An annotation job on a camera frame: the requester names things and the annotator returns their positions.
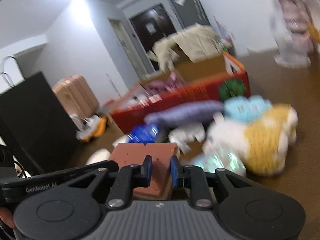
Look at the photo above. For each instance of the black paper bag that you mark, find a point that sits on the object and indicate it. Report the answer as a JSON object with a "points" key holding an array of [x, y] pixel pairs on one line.
{"points": [[36, 128]]}

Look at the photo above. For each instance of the orange snack bag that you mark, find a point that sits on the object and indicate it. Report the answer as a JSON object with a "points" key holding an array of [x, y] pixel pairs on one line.
{"points": [[94, 127]]}

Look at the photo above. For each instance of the glass vase base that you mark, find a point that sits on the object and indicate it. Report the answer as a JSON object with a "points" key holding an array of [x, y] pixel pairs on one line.
{"points": [[294, 44]]}

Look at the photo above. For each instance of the grey refrigerator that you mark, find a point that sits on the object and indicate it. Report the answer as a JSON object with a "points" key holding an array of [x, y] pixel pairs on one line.
{"points": [[189, 12]]}

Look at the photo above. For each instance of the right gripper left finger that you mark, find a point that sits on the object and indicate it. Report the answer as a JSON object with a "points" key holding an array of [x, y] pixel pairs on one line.
{"points": [[146, 171]]}

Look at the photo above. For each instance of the dark entrance door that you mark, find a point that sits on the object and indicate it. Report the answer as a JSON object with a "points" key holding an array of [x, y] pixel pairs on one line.
{"points": [[152, 25]]}

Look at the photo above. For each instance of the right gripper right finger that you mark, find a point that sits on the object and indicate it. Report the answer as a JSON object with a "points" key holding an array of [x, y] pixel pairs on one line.
{"points": [[175, 170]]}

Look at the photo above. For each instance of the yellow white plush toy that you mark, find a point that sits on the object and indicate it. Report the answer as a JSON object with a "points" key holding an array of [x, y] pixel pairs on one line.
{"points": [[262, 144]]}

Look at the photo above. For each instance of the light blue plush item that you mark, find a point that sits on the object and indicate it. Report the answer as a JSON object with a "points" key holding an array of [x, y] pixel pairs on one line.
{"points": [[244, 109]]}

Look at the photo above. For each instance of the beige coat on chair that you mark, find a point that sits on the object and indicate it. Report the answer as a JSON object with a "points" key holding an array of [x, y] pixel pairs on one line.
{"points": [[197, 42]]}

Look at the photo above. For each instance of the blue packet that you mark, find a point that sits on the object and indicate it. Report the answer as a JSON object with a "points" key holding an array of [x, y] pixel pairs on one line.
{"points": [[144, 134]]}

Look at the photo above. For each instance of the pink suitcase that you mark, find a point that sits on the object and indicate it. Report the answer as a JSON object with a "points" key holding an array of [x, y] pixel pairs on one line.
{"points": [[76, 96]]}

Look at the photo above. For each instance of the orange cardboard box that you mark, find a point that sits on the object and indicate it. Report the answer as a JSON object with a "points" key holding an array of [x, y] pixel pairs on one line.
{"points": [[218, 78]]}

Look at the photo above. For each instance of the purple plush toy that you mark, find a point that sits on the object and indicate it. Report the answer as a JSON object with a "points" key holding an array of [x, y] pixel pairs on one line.
{"points": [[186, 113]]}

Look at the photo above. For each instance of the pink satin cloth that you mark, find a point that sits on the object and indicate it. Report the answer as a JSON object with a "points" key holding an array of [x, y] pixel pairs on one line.
{"points": [[172, 83]]}

